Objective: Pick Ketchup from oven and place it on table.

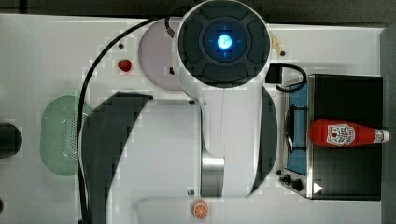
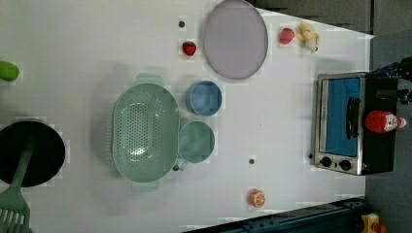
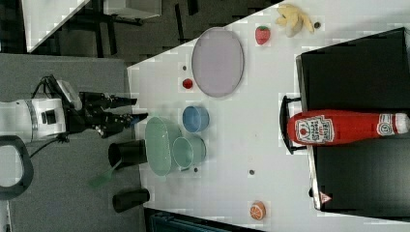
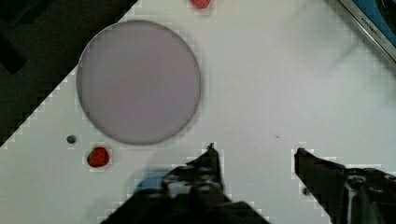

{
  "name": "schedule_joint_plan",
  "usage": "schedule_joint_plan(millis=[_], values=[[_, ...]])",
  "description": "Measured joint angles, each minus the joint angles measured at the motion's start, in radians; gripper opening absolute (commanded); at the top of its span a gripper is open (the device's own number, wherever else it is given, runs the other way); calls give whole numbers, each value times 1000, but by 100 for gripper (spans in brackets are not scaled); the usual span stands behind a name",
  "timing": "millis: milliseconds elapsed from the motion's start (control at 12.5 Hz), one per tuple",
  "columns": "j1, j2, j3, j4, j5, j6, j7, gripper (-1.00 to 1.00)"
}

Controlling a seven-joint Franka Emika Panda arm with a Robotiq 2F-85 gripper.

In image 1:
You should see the red knitted ketchup bottle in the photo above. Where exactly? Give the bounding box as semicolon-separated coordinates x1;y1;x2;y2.
309;119;389;147

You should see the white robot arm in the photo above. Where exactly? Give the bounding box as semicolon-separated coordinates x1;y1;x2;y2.
172;0;277;198

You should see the black toaster oven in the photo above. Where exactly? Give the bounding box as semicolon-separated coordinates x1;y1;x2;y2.
277;74;383;201

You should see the lilac round plate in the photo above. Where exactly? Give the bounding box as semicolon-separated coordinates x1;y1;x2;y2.
138;20;181;91

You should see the red toy strawberry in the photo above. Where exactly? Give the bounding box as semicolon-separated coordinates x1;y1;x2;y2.
118;60;133;72

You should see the orange toy slice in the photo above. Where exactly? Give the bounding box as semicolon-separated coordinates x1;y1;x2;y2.
191;200;209;219

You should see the green oval colander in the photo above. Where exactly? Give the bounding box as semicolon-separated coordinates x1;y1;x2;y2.
40;95;79;176

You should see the black round pan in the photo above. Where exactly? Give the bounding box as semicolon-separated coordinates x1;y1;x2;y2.
0;123;22;159

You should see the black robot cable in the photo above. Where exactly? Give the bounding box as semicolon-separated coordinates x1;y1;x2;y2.
76;16;163;224

